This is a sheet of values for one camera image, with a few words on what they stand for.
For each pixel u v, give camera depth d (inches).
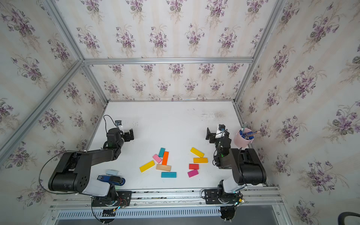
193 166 33.2
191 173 32.3
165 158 34.7
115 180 31.4
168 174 32.2
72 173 17.4
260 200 28.8
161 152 35.6
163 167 33.1
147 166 33.7
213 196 28.8
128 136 33.8
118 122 31.5
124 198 28.4
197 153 35.6
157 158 34.7
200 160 34.6
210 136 32.8
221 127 30.1
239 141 34.3
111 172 31.9
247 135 34.7
